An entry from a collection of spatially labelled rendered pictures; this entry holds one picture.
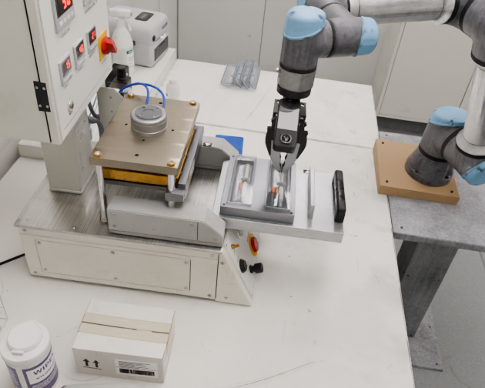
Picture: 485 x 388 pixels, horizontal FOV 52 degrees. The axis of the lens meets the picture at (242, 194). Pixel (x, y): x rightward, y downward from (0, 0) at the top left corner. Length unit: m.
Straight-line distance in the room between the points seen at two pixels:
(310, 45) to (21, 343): 0.76
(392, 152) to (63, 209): 1.08
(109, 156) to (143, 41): 1.07
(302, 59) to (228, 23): 2.67
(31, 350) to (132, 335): 0.19
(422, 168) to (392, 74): 1.70
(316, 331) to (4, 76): 0.84
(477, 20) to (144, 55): 1.27
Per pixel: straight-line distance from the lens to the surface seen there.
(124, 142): 1.09
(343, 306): 1.28
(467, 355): 2.32
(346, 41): 1.03
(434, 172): 1.66
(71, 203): 1.23
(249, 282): 1.23
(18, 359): 1.02
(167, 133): 1.11
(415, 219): 1.59
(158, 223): 1.08
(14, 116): 1.03
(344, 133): 1.89
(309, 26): 0.98
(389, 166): 1.70
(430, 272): 1.96
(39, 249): 1.24
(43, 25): 0.92
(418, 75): 3.34
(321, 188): 1.23
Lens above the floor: 1.72
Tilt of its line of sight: 39 degrees down
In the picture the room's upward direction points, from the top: 6 degrees clockwise
